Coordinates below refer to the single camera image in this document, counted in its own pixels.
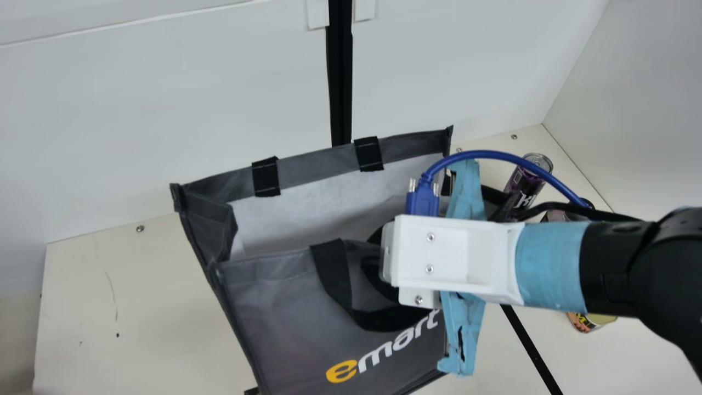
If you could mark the white wall plate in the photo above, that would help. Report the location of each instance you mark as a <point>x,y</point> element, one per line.
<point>364,10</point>
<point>317,13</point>

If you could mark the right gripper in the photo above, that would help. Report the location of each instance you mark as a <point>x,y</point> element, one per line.
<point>548,263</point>

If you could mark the purple can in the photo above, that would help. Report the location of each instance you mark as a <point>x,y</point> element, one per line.
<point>526,184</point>

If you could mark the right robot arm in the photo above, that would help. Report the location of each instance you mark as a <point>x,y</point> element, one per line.
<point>647,269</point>

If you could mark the black post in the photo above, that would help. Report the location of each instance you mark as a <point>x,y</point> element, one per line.
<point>340,71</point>

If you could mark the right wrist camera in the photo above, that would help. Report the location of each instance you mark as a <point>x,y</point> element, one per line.
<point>449,258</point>

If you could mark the black strip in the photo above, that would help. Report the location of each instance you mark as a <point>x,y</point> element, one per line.
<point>532,351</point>

